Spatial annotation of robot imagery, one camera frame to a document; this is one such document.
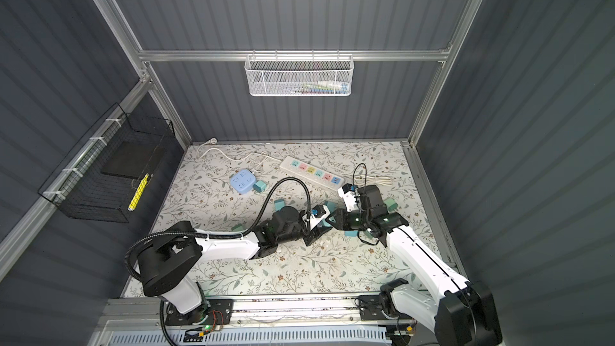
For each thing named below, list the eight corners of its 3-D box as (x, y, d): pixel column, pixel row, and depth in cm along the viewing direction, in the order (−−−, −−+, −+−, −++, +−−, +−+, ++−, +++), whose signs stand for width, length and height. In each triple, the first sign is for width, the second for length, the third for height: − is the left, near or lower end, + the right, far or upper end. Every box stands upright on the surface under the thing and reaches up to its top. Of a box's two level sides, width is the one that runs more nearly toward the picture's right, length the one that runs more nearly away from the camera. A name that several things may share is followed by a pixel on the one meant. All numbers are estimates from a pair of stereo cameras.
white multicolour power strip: (280, 169, 112) (279, 165, 110) (288, 158, 117) (287, 154, 114) (338, 192, 104) (339, 188, 101) (344, 180, 108) (345, 176, 106)
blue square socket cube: (229, 185, 106) (227, 181, 104) (244, 171, 111) (243, 166, 109) (244, 195, 103) (242, 191, 100) (259, 180, 108) (258, 175, 105)
